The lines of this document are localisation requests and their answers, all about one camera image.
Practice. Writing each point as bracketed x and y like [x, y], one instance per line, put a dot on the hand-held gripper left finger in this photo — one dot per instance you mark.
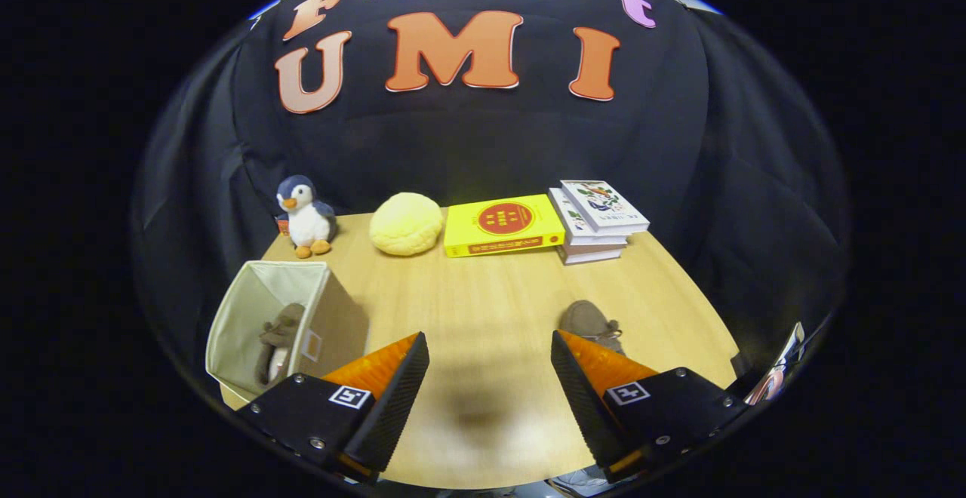
[396, 400]

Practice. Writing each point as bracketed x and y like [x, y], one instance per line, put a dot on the black backdrop cloth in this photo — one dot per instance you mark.
[468, 143]

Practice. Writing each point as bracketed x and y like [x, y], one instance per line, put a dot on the white book with illustrated cover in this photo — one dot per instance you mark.
[604, 205]

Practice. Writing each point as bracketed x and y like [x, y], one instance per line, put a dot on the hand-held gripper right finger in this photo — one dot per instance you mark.
[581, 400]

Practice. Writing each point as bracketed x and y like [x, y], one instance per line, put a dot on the brown fabric storage box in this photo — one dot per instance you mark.
[339, 317]

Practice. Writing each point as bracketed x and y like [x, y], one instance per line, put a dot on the brown fuzzy shoe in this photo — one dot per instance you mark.
[281, 328]
[589, 321]

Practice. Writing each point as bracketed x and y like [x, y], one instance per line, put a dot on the yellow book with red label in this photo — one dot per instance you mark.
[506, 219]

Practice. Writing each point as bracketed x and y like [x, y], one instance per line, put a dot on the penguin plush toy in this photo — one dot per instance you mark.
[306, 222]

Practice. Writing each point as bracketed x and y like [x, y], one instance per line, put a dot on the yellow round plush bun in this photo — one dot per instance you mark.
[406, 225]

